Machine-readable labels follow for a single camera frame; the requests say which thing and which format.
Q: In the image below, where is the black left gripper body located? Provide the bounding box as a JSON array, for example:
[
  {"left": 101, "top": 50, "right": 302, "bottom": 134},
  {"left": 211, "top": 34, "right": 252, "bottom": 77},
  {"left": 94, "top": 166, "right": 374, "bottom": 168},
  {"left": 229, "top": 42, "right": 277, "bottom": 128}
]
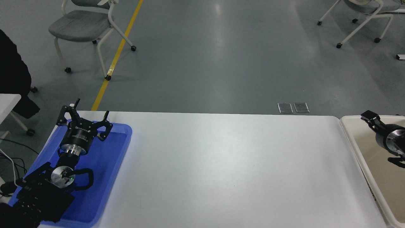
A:
[{"left": 62, "top": 121, "right": 99, "bottom": 149}]

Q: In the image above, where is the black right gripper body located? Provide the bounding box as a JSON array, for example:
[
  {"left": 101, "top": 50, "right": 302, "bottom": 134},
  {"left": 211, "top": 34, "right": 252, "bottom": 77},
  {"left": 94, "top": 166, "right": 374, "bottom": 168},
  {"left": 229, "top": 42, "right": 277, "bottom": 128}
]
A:
[{"left": 375, "top": 124, "right": 405, "bottom": 156}]

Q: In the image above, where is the large pale bin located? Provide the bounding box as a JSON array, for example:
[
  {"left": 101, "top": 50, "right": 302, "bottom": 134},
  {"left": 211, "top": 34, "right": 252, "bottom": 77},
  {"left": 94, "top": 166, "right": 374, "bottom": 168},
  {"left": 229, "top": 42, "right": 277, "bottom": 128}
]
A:
[{"left": 339, "top": 115, "right": 405, "bottom": 228}]

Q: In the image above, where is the blue plastic tray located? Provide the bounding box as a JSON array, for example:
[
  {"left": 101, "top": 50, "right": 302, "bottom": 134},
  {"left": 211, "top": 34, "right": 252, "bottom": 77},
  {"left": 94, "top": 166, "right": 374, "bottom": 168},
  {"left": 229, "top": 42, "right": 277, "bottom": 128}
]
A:
[{"left": 8, "top": 120, "right": 133, "bottom": 228}]

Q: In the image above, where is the person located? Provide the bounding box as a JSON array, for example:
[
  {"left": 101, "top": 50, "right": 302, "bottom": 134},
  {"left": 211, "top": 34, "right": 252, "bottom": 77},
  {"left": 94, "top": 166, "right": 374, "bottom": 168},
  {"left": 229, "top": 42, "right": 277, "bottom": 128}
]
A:
[{"left": 0, "top": 29, "right": 41, "bottom": 119}]

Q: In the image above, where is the black cable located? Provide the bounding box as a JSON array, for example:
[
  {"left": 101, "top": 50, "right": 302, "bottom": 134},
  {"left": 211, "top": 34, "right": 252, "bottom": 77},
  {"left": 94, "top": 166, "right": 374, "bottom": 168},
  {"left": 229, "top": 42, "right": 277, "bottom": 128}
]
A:
[{"left": 0, "top": 139, "right": 39, "bottom": 178}]

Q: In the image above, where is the white cable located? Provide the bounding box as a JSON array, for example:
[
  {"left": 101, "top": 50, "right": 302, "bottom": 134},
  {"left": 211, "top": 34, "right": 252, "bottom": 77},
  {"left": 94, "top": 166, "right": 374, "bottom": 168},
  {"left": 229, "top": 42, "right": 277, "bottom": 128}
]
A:
[{"left": 0, "top": 150, "right": 20, "bottom": 188}]

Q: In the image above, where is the grey chair with white frame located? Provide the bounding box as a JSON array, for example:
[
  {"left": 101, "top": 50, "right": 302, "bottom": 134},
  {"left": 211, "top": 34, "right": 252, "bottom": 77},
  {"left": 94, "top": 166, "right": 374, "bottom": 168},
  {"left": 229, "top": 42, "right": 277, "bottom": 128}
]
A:
[
  {"left": 48, "top": 0, "right": 137, "bottom": 81},
  {"left": 317, "top": 0, "right": 395, "bottom": 48}
]

